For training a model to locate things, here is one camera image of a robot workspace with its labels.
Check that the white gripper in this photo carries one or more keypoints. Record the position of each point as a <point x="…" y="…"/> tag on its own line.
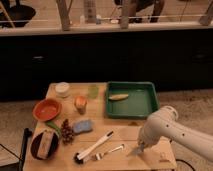
<point x="144" y="141"/>

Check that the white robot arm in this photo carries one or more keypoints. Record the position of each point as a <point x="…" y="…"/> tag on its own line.
<point x="163" y="122"/>

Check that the beige folded towel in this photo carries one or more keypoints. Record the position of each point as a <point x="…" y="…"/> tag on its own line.
<point x="45" y="144"/>

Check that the green plastic tray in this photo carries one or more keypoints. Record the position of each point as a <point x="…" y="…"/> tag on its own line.
<point x="140" y="103"/>

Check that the yellow banana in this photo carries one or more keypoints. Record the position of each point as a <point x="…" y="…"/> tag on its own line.
<point x="117" y="97"/>

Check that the blue sponge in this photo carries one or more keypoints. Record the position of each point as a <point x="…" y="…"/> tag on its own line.
<point x="82" y="126"/>

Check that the black white brush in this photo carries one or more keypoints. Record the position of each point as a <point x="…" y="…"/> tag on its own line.
<point x="78" y="158"/>

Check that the green translucent cup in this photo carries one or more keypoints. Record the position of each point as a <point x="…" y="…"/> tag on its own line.
<point x="93" y="91"/>

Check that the dark grape bunch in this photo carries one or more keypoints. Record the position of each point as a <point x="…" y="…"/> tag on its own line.
<point x="67" y="132"/>

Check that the orange capped cup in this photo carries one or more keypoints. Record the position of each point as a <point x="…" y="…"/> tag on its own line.
<point x="80" y="103"/>

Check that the green pepper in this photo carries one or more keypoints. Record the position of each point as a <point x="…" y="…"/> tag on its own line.
<point x="52" y="125"/>

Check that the white round container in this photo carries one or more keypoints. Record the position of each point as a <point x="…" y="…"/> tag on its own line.
<point x="62" y="89"/>

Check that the orange bowl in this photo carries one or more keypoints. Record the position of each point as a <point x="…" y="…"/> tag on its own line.
<point x="47" y="109"/>

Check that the black round plate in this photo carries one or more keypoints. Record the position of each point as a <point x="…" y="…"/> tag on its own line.
<point x="36" y="142"/>

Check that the black stand left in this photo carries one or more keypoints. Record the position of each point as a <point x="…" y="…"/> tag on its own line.
<point x="26" y="135"/>

